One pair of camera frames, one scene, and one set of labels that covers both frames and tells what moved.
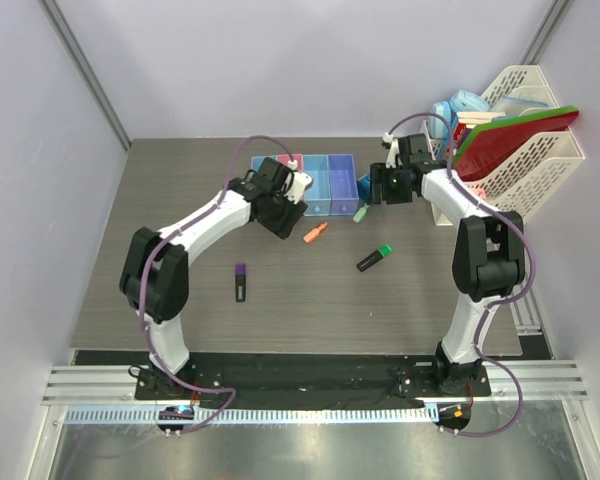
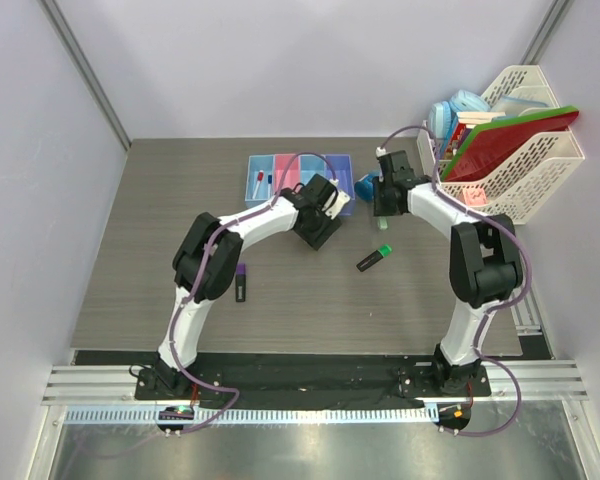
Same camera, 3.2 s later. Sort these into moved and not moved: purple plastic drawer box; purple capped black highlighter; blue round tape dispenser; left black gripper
Moved: left black gripper
Not moved: blue round tape dispenser; purple capped black highlighter; purple plastic drawer box
